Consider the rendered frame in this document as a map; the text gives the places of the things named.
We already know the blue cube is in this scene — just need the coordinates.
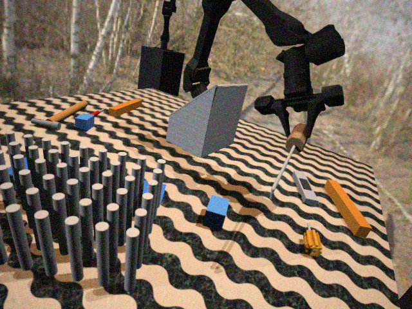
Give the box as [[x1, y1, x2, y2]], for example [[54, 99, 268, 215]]
[[203, 195, 229, 231], [75, 113, 95, 131]]

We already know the orange rectangular bar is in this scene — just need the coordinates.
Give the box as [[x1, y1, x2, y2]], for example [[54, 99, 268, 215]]
[[324, 179, 372, 238], [109, 98, 142, 117]]

